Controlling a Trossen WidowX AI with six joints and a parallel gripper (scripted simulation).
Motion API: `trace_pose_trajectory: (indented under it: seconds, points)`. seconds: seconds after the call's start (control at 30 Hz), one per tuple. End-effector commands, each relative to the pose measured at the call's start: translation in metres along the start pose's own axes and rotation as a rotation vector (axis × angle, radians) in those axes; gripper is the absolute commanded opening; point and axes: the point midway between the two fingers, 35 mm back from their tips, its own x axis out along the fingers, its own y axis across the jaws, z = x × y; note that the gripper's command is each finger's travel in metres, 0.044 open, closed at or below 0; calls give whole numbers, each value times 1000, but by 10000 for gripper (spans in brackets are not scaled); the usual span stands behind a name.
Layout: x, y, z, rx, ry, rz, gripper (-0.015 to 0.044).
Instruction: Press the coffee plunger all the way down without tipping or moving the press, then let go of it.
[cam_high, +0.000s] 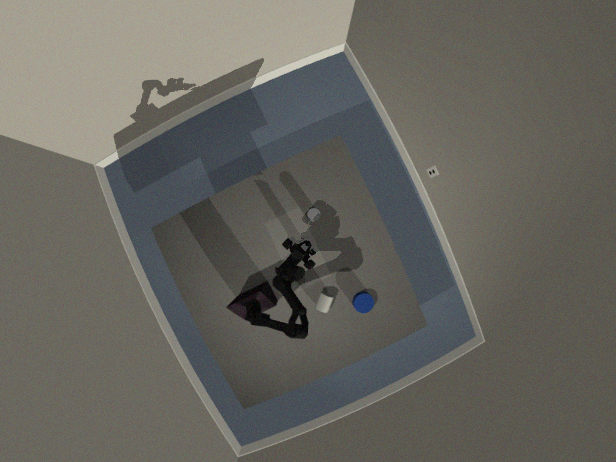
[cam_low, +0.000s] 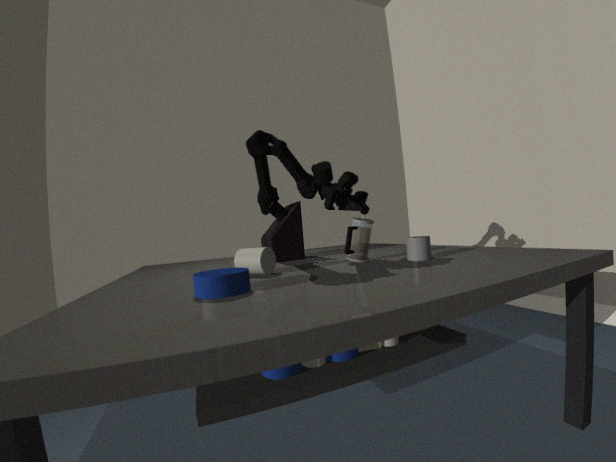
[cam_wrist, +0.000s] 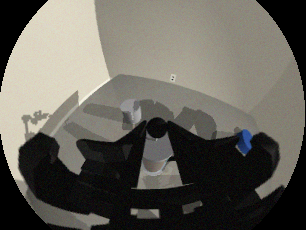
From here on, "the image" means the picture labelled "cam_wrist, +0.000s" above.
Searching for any french press coffee maker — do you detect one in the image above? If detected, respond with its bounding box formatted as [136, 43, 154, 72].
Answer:
[141, 118, 176, 176]

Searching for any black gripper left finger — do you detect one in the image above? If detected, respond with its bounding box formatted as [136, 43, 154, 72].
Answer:
[76, 120, 146, 188]

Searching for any grey cylinder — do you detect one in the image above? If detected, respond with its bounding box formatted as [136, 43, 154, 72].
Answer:
[121, 99, 141, 123]

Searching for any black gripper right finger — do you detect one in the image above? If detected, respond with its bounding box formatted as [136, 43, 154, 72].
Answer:
[166, 120, 239, 184]

